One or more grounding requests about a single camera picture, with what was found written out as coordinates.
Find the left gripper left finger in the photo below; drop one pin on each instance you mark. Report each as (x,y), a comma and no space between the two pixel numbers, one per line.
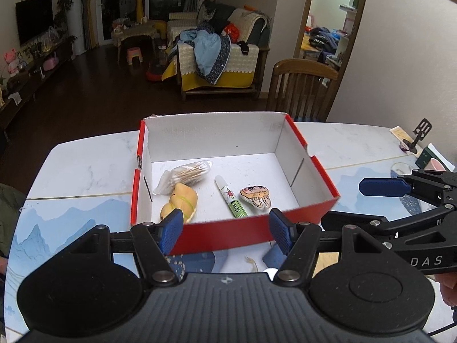
(152,243)

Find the pink plush pig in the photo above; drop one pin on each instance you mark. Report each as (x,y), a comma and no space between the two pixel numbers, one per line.
(12,61)

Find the black television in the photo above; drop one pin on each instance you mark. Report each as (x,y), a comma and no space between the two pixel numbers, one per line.
(33,18)

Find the red white cardboard box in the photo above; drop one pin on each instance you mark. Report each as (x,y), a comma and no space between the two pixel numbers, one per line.
(244,150)

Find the wooden dining chair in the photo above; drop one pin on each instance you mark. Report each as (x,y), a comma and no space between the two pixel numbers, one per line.
(301,89)

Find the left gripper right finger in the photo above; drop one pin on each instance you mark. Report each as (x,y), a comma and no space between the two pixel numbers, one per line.
(299,243)

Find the person right hand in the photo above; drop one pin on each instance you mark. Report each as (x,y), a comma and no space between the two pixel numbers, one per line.
(448,287)

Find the pink plastic stool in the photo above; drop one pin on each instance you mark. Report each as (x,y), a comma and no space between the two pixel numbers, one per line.
(134,53)

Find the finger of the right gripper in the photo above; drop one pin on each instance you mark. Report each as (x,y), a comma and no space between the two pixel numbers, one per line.
(372,224)
(384,187)

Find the green white glue tube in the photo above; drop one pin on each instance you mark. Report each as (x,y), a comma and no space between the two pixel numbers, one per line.
(230,199)

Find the sofa with white cover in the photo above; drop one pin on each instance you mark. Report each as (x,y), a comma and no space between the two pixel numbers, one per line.
(241,61)

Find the mushroom cartoon sticker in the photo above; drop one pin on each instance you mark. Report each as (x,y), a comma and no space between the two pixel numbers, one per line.
(256,195)

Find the black phone stand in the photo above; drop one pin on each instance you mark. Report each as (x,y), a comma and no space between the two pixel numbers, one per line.
(421,131)

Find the pink mug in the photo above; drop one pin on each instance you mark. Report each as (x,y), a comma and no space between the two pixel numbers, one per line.
(435,165)

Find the bag of cotton swabs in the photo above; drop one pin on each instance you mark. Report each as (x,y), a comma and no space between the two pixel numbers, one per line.
(189,175)

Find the light blue jacket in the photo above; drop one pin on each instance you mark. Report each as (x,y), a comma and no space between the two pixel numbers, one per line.
(207,46)

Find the yellow giraffe toy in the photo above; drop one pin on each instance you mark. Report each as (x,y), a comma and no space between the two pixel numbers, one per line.
(140,15)

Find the white tower air conditioner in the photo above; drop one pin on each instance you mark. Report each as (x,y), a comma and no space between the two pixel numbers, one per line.
(75,26)

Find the small round coffee table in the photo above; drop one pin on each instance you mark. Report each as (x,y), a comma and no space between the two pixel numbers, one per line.
(121,33)

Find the olive green jacket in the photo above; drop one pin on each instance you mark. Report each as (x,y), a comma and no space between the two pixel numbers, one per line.
(11,202)

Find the yellow squishy toy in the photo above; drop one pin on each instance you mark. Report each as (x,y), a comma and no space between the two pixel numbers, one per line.
(183,198)

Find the dark green booklet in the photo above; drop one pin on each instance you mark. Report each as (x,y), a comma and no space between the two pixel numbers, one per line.
(424,158)

